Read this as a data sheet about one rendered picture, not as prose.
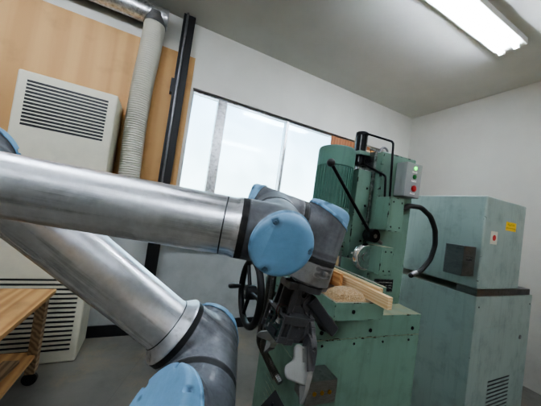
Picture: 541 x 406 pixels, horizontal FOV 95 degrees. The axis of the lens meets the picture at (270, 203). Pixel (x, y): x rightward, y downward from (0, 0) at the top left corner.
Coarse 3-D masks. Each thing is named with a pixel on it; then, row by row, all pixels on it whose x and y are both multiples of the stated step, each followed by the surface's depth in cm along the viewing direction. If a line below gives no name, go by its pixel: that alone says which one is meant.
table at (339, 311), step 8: (320, 296) 88; (328, 304) 83; (336, 304) 80; (344, 304) 81; (352, 304) 82; (360, 304) 84; (368, 304) 85; (376, 304) 86; (328, 312) 83; (336, 312) 80; (344, 312) 81; (352, 312) 82; (360, 312) 84; (368, 312) 85; (376, 312) 86; (336, 320) 80; (344, 320) 81; (352, 320) 83; (360, 320) 84
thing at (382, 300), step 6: (342, 282) 102; (348, 282) 98; (354, 282) 95; (360, 288) 92; (366, 288) 89; (372, 288) 89; (366, 294) 89; (372, 294) 86; (378, 294) 84; (384, 294) 84; (372, 300) 86; (378, 300) 84; (384, 300) 81; (390, 300) 81; (384, 306) 81; (390, 306) 81
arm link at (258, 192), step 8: (256, 184) 48; (264, 184) 50; (256, 192) 46; (264, 192) 47; (272, 192) 47; (280, 192) 50; (288, 200) 44; (296, 200) 49; (296, 208) 48; (304, 208) 48; (304, 216) 47
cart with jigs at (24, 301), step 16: (0, 288) 137; (16, 288) 140; (0, 304) 121; (16, 304) 123; (32, 304) 125; (0, 320) 108; (16, 320) 110; (0, 336) 98; (32, 336) 139; (32, 352) 139; (0, 368) 124; (16, 368) 127; (32, 368) 139; (0, 384) 116
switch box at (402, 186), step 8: (400, 168) 117; (408, 168) 114; (400, 176) 116; (408, 176) 114; (400, 184) 116; (408, 184) 114; (416, 184) 116; (400, 192) 115; (408, 192) 114; (416, 192) 116
